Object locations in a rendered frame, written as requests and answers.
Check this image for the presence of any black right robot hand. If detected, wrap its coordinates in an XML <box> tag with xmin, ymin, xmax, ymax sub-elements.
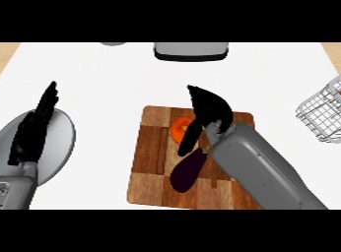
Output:
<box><xmin>177</xmin><ymin>85</ymin><xmax>235</xmax><ymax>158</ymax></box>

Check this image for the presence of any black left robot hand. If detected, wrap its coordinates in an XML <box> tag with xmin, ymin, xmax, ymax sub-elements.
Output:
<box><xmin>7</xmin><ymin>81</ymin><xmax>60</xmax><ymax>166</ymax></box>

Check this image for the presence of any orange squash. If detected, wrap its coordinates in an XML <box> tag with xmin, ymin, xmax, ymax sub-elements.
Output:
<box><xmin>170</xmin><ymin>116</ymin><xmax>196</xmax><ymax>146</ymax></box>

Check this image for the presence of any wooden cutting board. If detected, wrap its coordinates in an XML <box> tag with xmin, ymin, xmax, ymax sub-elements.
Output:
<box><xmin>127</xmin><ymin>104</ymin><xmax>264</xmax><ymax>211</ymax></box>

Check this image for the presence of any grey round plate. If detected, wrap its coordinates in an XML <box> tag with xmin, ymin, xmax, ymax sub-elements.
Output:
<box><xmin>0</xmin><ymin>108</ymin><xmax>78</xmax><ymax>188</ymax></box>

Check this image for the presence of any dark purple eggplant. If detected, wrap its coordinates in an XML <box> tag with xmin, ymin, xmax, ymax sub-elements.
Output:
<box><xmin>170</xmin><ymin>145</ymin><xmax>214</xmax><ymax>194</ymax></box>

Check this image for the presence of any white wire tiered basket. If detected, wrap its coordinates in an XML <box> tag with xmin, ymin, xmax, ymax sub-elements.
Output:
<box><xmin>295</xmin><ymin>63</ymin><xmax>341</xmax><ymax>144</ymax></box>

